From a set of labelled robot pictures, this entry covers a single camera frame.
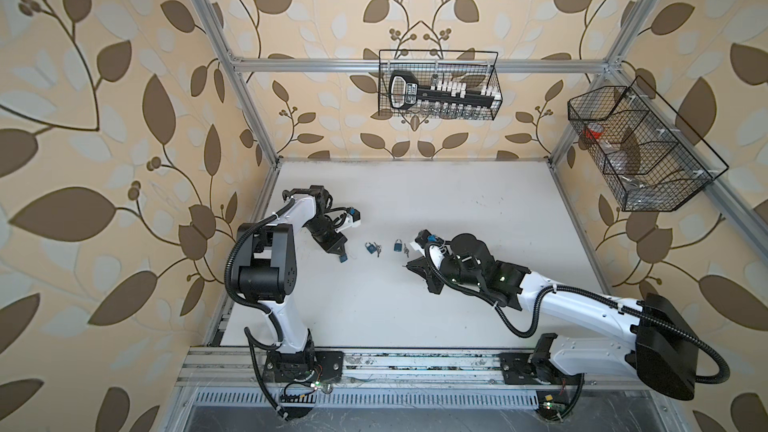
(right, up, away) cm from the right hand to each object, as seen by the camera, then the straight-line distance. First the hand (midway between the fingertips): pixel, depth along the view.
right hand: (410, 266), depth 75 cm
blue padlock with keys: (-12, 0, +21) cm, 24 cm away
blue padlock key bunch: (-9, 0, +21) cm, 23 cm away
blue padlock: (-20, -2, +17) cm, 26 cm away
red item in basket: (+55, +37, +12) cm, 67 cm away
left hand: (-21, +2, +16) cm, 27 cm away
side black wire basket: (+59, +27, -2) cm, 65 cm away
